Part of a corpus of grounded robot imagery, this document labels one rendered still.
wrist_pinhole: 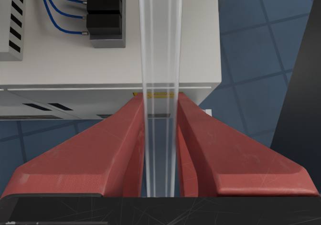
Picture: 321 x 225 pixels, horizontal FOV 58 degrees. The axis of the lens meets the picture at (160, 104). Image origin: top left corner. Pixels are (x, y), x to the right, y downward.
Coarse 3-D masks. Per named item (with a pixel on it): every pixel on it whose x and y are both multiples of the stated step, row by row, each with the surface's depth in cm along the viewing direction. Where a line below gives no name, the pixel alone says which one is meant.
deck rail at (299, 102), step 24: (312, 24) 15; (312, 48) 15; (312, 72) 15; (288, 96) 18; (312, 96) 15; (288, 120) 18; (312, 120) 15; (288, 144) 18; (312, 144) 15; (312, 168) 15
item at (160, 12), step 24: (144, 0) 9; (168, 0) 9; (144, 24) 10; (168, 24) 10; (144, 48) 10; (168, 48) 10; (144, 72) 11; (168, 72) 11; (144, 96) 11; (168, 96) 11; (144, 120) 12; (168, 120) 12; (168, 144) 13; (168, 168) 14; (168, 192) 14
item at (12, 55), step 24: (0, 0) 42; (24, 0) 46; (72, 0) 44; (96, 0) 40; (120, 0) 41; (0, 24) 41; (24, 24) 46; (96, 24) 40; (120, 24) 41; (0, 48) 41
